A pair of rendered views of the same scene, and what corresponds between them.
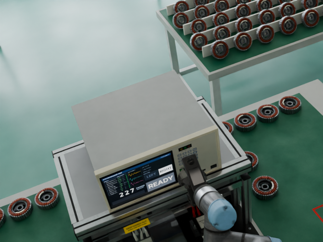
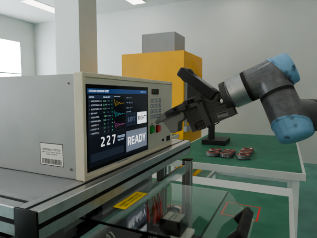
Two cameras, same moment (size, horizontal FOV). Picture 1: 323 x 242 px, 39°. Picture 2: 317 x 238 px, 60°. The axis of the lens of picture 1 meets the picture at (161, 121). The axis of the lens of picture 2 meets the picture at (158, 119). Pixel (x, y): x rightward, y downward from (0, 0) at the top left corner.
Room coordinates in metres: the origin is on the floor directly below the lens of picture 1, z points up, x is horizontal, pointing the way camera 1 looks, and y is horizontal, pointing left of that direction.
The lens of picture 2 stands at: (0.58, 0.55, 1.28)
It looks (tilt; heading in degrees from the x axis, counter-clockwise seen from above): 5 degrees down; 308
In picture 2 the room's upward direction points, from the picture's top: straight up
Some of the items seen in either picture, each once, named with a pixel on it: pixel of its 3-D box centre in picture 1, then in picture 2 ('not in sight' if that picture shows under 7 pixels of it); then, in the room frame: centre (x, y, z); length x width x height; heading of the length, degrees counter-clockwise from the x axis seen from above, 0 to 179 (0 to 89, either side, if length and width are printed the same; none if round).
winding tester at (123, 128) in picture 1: (144, 136); (80, 116); (1.24, 0.07, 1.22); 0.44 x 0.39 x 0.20; 103
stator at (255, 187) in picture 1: (265, 187); not in sight; (1.23, -0.39, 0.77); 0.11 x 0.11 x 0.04
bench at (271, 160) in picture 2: not in sight; (240, 179); (1.65, -2.25, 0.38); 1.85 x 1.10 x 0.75; 103
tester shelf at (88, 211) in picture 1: (146, 160); (79, 160); (1.23, 0.09, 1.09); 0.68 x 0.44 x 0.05; 103
